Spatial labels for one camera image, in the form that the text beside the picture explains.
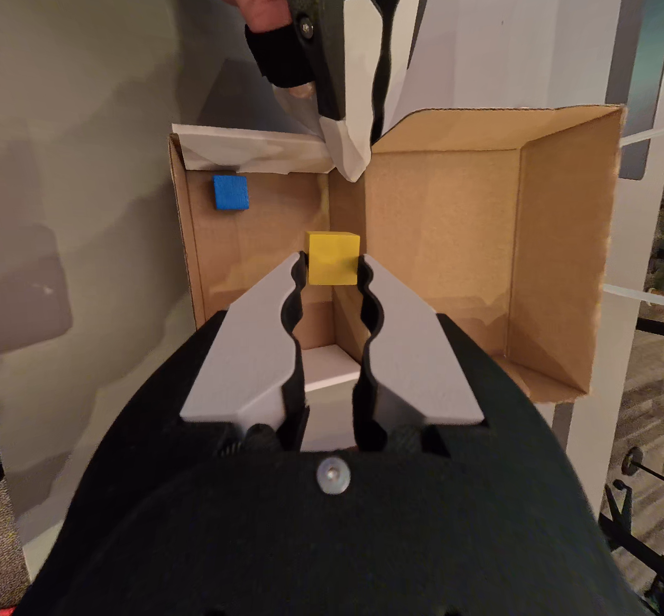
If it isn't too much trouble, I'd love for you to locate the white cardboard box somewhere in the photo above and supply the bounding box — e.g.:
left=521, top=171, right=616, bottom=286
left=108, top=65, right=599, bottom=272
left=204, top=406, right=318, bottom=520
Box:
left=168, top=103, right=628, bottom=452

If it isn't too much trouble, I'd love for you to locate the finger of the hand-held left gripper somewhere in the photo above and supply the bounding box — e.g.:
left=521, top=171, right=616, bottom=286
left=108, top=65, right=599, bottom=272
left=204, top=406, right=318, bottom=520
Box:
left=319, top=0, right=386, bottom=184
left=368, top=0, right=426, bottom=142

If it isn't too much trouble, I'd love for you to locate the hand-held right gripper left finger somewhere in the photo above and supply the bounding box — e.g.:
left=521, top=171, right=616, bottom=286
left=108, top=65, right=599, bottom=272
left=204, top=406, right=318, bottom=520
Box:
left=181, top=252, right=311, bottom=437

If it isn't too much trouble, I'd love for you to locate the black metal stand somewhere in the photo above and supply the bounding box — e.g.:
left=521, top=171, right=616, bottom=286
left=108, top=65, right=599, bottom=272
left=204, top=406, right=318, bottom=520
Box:
left=597, top=445, right=664, bottom=578

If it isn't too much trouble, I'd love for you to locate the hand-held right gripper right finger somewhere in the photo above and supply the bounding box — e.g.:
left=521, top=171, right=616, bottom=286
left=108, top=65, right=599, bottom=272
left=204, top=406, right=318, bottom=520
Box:
left=353, top=254, right=487, bottom=446

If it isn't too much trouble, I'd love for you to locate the blue cube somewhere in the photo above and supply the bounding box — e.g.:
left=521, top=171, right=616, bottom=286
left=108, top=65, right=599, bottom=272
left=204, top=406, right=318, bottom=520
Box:
left=213, top=175, right=250, bottom=211

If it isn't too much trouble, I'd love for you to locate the yellow cube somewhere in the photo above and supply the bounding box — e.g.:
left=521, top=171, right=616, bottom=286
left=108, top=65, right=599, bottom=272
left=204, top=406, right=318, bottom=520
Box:
left=306, top=231, right=361, bottom=286

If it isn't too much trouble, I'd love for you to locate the clear acrylic stand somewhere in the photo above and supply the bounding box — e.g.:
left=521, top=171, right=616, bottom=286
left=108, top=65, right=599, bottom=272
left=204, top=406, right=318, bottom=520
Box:
left=603, top=127, right=664, bottom=308

